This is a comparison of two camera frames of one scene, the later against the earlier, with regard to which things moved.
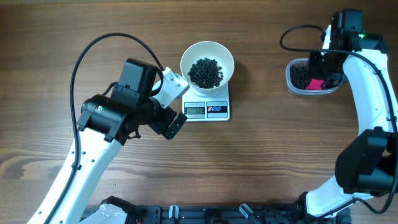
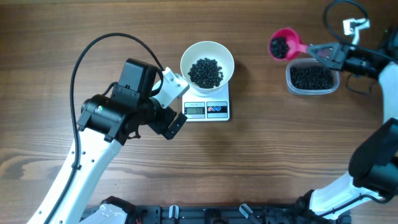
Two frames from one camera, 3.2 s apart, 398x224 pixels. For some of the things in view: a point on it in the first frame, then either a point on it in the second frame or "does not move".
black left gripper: x=160 y=126 does not move
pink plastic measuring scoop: x=314 y=84 to x=293 y=40
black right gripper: x=314 y=71 to x=337 y=60
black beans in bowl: x=206 y=73 does not move
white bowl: x=207 y=66 does not move
